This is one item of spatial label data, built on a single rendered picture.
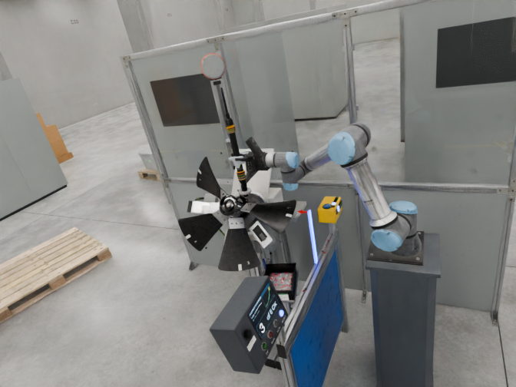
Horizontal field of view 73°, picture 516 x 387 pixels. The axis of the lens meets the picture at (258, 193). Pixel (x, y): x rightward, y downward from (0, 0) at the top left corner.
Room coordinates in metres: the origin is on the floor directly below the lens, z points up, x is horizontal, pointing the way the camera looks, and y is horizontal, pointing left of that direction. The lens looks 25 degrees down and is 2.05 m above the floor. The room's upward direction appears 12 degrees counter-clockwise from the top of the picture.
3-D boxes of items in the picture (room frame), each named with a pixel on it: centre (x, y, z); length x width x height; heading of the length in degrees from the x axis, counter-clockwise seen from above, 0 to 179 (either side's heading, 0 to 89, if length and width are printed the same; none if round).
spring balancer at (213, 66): (2.41, 0.12, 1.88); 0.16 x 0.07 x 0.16; 94
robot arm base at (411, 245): (1.30, -0.61, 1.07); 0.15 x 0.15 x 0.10
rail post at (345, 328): (1.79, -0.41, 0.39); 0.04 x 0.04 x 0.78; 59
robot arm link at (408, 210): (1.29, -0.61, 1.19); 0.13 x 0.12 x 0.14; 134
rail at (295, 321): (1.42, -0.19, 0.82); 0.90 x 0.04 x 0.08; 149
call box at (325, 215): (1.76, -0.40, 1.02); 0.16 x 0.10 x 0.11; 149
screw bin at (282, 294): (1.45, -0.01, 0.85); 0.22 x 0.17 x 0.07; 164
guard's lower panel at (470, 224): (2.31, -0.31, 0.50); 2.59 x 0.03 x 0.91; 59
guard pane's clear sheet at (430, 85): (2.31, -0.31, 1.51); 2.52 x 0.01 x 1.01; 59
